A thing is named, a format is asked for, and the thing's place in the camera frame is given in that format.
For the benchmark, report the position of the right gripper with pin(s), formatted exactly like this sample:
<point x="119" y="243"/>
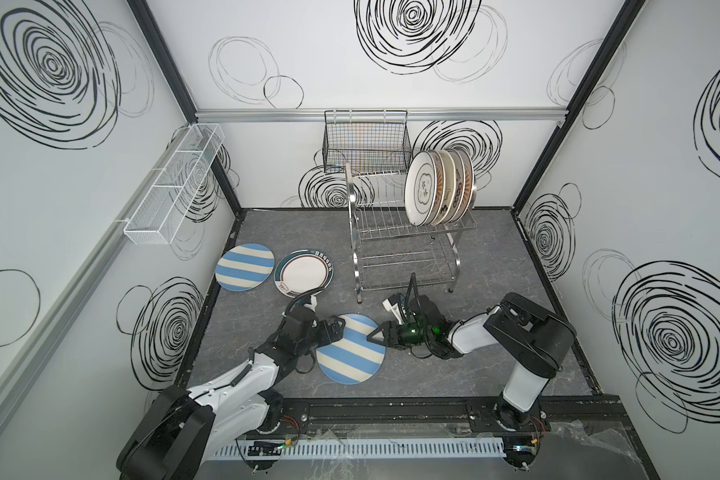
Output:
<point x="393" y="333"/>

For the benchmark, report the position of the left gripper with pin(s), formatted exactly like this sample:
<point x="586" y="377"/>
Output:
<point x="318" y="330"/>

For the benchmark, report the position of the blue striped plate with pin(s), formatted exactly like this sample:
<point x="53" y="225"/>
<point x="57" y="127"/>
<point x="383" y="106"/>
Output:
<point x="244" y="267"/>
<point x="353" y="359"/>

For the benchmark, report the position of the white plate flower outline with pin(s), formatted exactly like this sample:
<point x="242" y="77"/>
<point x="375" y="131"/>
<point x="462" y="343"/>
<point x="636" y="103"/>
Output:
<point x="420" y="188"/>

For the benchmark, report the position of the red character plate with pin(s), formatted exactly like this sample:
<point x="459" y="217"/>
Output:
<point x="464" y="178"/>

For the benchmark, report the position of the cream floral plate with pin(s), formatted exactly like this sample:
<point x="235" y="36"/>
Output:
<point x="450" y="183"/>

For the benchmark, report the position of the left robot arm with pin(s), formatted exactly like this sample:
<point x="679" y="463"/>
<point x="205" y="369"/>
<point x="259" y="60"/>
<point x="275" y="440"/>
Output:
<point x="185" y="427"/>

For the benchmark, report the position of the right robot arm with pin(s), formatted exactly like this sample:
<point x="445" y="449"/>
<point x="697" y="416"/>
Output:
<point x="536" y="338"/>

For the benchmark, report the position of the stainless steel dish rack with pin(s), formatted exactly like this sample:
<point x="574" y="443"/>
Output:
<point x="387" y="249"/>

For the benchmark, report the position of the green rimmed white plate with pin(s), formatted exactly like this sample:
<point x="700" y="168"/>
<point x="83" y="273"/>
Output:
<point x="303" y="270"/>

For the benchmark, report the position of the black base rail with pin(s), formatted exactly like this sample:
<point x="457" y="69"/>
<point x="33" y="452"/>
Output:
<point x="482" y="414"/>

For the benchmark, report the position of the white slotted cable duct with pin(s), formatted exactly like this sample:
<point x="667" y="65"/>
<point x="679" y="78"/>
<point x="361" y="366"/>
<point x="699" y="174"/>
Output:
<point x="330" y="449"/>

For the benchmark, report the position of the black wire basket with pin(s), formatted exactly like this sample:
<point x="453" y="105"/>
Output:
<point x="369" y="142"/>

